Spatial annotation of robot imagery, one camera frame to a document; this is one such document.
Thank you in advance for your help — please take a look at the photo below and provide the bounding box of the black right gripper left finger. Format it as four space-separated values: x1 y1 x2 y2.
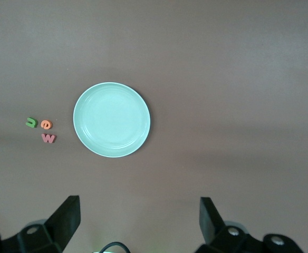
0 195 81 253

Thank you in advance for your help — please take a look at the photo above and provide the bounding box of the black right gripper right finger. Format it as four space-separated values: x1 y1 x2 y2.
199 197 305 253

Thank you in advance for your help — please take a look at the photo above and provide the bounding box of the pink foam letter w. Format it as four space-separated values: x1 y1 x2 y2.
41 133 57 144

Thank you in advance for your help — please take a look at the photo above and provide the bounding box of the green foam letter u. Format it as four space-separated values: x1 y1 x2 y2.
25 117 38 129

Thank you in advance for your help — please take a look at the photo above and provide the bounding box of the light green plate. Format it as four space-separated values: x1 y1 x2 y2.
72 82 151 159

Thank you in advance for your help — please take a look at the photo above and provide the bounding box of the brown table cover sheet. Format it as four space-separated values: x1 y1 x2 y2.
0 0 308 253

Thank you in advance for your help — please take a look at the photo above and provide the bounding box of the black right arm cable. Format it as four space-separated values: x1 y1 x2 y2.
98 241 131 253

